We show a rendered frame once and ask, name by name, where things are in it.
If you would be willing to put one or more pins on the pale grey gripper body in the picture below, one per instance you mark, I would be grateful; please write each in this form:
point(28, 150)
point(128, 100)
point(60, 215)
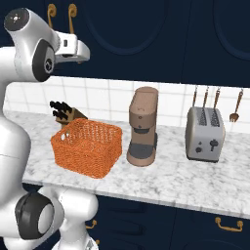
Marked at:
point(83, 53)

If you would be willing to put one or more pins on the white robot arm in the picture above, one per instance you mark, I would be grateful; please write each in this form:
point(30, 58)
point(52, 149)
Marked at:
point(13, 143)

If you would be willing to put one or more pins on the orange woven basket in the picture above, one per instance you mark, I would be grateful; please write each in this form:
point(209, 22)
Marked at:
point(88, 153)

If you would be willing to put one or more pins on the navy base cabinet door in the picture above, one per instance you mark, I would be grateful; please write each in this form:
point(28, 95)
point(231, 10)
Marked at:
point(136, 224)

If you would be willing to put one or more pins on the wooden knife block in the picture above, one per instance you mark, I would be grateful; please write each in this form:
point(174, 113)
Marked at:
point(73, 114)

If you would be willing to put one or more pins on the brown coffee machine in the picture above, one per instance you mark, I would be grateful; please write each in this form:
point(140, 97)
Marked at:
point(143, 110)

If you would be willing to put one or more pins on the grey toaster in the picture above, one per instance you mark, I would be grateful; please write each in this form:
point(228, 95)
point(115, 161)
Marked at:
point(205, 140)

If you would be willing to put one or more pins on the navy drawer front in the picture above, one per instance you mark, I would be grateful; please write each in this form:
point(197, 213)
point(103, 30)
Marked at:
point(208, 234)

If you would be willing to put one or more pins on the navy wall cabinet door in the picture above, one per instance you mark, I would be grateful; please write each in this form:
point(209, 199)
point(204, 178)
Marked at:
point(130, 35)
point(221, 42)
point(29, 6)

